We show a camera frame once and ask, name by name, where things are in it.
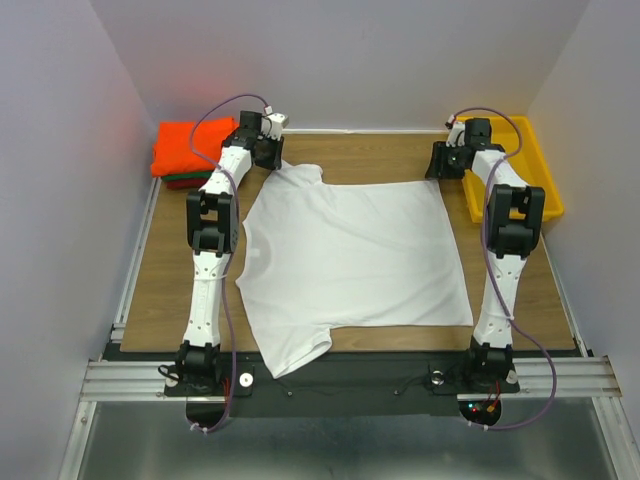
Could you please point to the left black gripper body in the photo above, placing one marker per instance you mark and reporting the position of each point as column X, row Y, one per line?
column 269, row 152

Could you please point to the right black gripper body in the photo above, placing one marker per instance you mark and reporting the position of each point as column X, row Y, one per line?
column 450, row 161

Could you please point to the white t shirt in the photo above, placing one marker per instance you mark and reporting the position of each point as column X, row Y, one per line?
column 321, row 257

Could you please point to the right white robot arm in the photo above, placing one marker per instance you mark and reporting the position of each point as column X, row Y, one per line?
column 510, row 232

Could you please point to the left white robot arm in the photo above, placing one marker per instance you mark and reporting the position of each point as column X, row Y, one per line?
column 212, row 220

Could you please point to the yellow plastic tray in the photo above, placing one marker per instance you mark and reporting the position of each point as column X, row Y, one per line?
column 529, row 164

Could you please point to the orange folded t shirt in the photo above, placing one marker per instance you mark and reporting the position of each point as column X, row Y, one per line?
column 174, row 154

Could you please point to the red folded t shirt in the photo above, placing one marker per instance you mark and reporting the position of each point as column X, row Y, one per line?
column 186, row 183

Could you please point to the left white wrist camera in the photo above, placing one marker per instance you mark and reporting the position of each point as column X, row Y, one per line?
column 273, row 125

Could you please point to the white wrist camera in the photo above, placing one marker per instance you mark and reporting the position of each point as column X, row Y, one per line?
column 273, row 125
column 456, row 130

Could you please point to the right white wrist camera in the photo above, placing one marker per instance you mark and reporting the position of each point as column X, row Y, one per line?
column 456, row 130

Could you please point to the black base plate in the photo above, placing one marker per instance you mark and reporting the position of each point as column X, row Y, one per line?
column 338, row 385

